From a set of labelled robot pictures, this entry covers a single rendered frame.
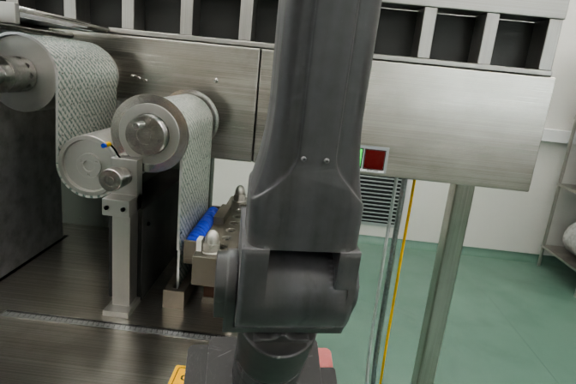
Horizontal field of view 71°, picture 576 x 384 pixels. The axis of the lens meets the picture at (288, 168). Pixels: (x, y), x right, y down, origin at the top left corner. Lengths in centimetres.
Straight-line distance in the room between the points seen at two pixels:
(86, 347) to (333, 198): 67
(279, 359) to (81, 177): 66
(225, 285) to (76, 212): 110
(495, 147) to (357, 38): 101
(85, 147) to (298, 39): 71
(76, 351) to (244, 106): 66
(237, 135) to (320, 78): 91
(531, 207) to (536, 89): 289
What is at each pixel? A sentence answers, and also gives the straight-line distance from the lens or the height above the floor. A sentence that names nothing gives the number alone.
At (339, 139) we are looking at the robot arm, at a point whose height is 136.
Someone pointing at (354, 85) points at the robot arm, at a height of 138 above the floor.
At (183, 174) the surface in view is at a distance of 82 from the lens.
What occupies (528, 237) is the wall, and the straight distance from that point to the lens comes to 414.
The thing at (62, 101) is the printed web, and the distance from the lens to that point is 89.
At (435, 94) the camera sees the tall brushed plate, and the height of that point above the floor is 137.
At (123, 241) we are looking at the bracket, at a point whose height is 105.
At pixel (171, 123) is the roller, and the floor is 127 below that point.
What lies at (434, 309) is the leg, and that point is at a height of 67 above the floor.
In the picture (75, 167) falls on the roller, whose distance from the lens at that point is 89.
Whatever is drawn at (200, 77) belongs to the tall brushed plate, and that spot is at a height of 135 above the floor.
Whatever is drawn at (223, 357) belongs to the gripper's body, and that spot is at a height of 113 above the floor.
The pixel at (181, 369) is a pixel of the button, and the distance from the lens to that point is 72.
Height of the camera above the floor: 139
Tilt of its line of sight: 13 degrees down
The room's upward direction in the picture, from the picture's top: 6 degrees clockwise
